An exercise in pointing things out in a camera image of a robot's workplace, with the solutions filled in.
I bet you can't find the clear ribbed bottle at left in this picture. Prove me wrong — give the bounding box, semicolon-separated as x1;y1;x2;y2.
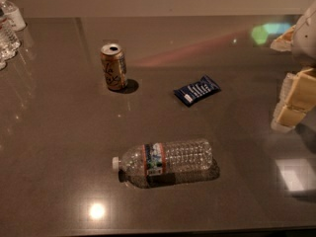
0;9;21;60

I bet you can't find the orange soda can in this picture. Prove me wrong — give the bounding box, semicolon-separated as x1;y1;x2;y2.
101;42;127;91

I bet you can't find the dark blue snack bar wrapper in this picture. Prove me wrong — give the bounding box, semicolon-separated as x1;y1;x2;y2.
174;75;221;107

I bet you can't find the clear plastic water bottle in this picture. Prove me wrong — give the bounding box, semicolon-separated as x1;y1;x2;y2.
113;138;213;178

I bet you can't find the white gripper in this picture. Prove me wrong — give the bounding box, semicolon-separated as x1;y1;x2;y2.
271;1;316;133

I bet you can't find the white-labelled bottle at back left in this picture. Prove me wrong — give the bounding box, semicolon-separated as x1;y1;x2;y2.
0;0;27;32

